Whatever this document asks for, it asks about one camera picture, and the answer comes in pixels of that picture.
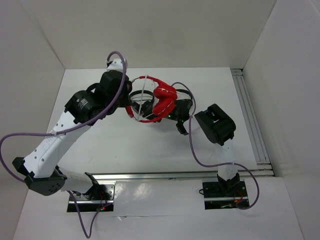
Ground red headphones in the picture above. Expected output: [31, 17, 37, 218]
[125, 75, 178, 123]

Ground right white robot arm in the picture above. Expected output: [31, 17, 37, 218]
[166, 99, 240, 196]

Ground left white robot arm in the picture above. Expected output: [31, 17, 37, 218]
[12, 70, 132, 200]

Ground black headphones right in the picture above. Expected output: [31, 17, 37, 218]
[175, 89, 194, 111]

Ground black headphones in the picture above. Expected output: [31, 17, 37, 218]
[175, 89, 194, 111]
[129, 90, 155, 120]

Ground black headphones left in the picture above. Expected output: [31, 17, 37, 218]
[129, 90, 155, 120]

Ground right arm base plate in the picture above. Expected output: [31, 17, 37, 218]
[199, 181, 250, 210]

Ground right side aluminium rail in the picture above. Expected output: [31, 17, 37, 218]
[230, 68, 275, 177]

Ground aluminium rail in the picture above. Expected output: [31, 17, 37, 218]
[230, 68, 275, 177]
[62, 170, 273, 181]

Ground front aluminium rail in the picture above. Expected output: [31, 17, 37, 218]
[62, 170, 273, 181]

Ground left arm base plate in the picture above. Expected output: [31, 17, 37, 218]
[72, 183, 115, 213]

